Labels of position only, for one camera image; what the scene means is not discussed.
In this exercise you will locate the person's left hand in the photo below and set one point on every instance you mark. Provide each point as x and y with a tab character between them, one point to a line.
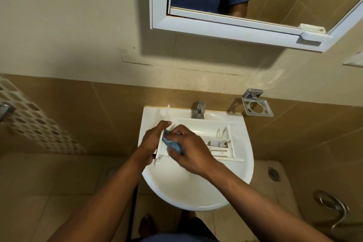
149	142

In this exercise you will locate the person's right hand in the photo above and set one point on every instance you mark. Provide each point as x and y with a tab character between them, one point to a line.
195	154

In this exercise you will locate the person's right thumb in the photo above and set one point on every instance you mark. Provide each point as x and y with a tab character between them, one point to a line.
174	154

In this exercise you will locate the person's left fingers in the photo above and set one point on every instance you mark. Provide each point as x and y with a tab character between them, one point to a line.
162	126

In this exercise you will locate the blue cleaning cloth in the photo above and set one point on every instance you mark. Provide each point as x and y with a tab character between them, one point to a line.
173	145

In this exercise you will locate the white plastic drawer tray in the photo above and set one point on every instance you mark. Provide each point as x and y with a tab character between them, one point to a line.
218	139

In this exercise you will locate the person's left forearm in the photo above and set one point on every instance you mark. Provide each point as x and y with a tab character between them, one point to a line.
107	202

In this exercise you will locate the person's right forearm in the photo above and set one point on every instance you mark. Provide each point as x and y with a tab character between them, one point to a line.
255	207

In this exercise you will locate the white ceramic wash basin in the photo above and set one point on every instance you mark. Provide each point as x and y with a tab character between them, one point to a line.
184	190

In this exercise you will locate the chrome basin faucet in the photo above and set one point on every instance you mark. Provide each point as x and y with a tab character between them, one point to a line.
199	110

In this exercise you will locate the round metal floor drain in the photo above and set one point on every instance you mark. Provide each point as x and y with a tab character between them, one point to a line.
274	174
111	173

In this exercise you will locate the black drain pipe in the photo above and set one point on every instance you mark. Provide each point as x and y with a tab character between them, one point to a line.
133	207

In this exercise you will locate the person's left foot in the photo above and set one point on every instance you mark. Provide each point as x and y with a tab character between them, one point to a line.
147	226

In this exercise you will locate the dark blue shorts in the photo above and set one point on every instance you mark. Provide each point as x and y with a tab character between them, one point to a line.
187	232

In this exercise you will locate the white framed mirror cabinet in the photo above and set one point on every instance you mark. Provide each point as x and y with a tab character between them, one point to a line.
215	26

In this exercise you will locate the small white soap bar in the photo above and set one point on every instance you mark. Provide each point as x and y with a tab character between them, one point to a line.
312	28

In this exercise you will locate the chrome wall toothbrush holder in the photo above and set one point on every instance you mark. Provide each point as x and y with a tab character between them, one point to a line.
256	107

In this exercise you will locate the chrome wall tap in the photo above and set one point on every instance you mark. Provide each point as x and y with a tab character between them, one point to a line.
6	110

